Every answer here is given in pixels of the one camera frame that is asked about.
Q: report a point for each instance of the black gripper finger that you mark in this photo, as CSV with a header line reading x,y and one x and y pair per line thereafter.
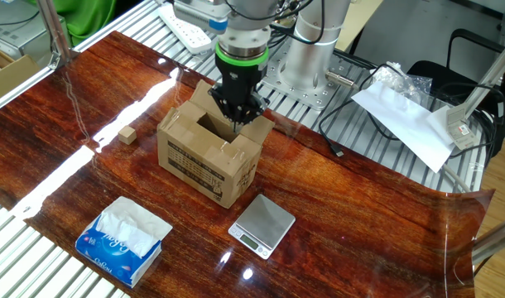
x,y
224,105
252,111

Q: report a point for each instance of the small wooden cube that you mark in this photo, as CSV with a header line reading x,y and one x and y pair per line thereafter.
x,y
127,136

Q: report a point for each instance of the grey metal device case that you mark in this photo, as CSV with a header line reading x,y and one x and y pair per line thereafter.
x,y
12,33

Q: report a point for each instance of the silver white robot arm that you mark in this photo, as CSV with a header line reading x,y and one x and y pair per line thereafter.
x,y
318,62

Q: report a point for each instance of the open cardboard bin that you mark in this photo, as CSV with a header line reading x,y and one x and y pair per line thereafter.
x,y
12,78

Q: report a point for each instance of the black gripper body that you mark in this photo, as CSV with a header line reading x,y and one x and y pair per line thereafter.
x,y
241,82

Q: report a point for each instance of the person in green shirt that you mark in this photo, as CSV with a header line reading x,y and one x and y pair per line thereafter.
x,y
87,18

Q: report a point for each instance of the aluminium frame post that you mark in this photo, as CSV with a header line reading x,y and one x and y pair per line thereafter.
x,y
54,29
498,238

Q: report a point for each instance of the silver perforated base plate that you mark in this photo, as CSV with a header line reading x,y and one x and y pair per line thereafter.
x,y
302,97

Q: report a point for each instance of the beige wooden desk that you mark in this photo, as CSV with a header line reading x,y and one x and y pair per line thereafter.
x,y
360,20

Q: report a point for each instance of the wood pattern table mat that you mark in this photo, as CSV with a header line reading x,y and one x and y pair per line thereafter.
x,y
360,232

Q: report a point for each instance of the silver digital scale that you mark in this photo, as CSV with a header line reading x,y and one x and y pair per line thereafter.
x,y
263,221

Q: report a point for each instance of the clear plastic bag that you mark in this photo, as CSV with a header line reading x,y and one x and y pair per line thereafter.
x,y
405,85

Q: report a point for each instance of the black office chair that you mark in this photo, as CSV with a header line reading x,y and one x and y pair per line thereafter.
x,y
447,78

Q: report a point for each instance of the aluminium post with label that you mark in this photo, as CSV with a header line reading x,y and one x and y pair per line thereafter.
x,y
490,76

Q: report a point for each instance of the brown cardboard box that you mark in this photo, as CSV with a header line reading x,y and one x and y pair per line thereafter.
x,y
194,161

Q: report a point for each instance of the white paper sheet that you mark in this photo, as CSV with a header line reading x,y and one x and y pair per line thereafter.
x,y
401,124

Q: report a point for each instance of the blue tissue pack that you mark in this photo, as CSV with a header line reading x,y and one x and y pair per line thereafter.
x,y
112,252

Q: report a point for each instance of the white power strip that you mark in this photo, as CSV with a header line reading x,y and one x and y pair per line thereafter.
x,y
190,39

